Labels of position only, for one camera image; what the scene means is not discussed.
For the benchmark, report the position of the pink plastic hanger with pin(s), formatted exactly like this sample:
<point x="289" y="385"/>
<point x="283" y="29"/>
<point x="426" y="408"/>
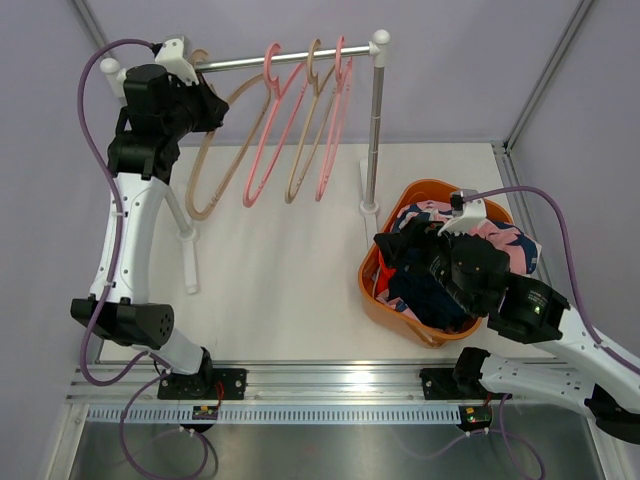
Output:
<point x="343" y="78"/>
<point x="280" y="91"/>

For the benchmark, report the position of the silver clothes rack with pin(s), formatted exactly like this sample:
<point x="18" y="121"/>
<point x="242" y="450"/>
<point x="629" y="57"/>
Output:
<point x="230" y="80"/>

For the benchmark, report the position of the pink patterned shorts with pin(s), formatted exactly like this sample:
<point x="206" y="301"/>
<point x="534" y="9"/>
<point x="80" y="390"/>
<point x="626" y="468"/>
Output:
<point x="500" y="235"/>

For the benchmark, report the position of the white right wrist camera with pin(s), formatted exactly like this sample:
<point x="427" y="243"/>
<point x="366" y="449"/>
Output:
<point x="468" y="211"/>

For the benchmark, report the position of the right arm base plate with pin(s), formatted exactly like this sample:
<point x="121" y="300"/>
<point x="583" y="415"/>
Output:
<point x="439" y="384"/>

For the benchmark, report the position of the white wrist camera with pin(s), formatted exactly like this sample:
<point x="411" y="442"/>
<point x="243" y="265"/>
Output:
<point x="171" y="54"/>
<point x="468" y="211"/>

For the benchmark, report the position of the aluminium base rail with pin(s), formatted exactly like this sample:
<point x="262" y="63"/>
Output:
<point x="283" y="393"/>

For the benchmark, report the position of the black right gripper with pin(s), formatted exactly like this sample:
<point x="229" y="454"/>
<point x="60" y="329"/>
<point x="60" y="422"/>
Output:
<point x="416" y="232"/>

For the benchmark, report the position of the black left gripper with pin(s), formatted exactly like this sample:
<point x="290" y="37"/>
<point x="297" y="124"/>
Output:
<point x="212" y="107"/>

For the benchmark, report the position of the orange shorts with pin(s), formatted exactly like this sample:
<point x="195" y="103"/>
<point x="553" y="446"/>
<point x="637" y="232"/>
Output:
<point x="384" y="275"/>

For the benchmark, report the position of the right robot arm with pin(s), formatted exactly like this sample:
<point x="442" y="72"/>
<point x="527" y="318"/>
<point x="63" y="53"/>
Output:
<point x="522" y="309"/>

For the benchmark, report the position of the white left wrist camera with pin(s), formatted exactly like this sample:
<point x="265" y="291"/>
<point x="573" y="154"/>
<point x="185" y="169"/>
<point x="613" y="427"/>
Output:
<point x="171" y="54"/>

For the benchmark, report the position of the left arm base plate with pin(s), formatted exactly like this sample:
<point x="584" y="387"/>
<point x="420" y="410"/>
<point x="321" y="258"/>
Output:
<point x="229" y="382"/>

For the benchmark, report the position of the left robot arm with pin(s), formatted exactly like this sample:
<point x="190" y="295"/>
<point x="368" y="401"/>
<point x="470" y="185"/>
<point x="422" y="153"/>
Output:
<point x="160" y="110"/>

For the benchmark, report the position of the navy blue shorts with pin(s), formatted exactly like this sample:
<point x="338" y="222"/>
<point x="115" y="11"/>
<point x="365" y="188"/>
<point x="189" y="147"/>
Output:
<point x="418" y="293"/>

